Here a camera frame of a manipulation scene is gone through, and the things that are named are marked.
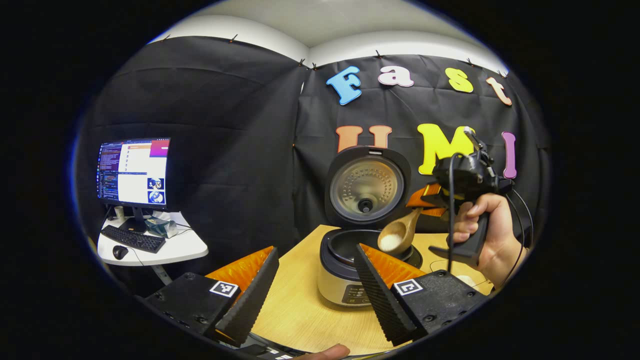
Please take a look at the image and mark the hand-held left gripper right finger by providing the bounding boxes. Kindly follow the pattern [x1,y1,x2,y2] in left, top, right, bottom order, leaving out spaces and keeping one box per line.
[353,243,488,347]

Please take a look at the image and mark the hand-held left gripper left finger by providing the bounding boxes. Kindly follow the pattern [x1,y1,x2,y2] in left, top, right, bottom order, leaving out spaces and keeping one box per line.
[144,245,280,347]

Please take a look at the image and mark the wooden spoon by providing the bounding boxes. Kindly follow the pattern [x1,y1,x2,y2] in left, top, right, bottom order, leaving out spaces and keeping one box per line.
[377,207,423,253]

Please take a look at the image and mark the silver black rice cooker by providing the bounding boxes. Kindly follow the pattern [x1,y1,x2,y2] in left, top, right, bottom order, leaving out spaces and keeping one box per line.
[318,146,423,307]

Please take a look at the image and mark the white side table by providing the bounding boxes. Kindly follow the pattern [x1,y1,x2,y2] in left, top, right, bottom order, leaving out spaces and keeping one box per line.
[96,210,210,286]

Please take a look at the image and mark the crumpled green bag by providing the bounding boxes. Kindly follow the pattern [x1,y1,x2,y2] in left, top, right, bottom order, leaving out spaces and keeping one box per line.
[145,216,179,239]

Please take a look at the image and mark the black keyboard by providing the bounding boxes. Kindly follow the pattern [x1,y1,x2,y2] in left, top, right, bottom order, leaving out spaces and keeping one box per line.
[100,224,167,254]

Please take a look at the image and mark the black backdrop cloth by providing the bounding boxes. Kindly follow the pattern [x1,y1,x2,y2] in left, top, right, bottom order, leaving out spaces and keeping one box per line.
[75,35,551,296]

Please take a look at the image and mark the computer monitor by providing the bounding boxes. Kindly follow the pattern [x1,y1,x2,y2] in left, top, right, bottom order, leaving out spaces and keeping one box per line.
[96,138,171,234]

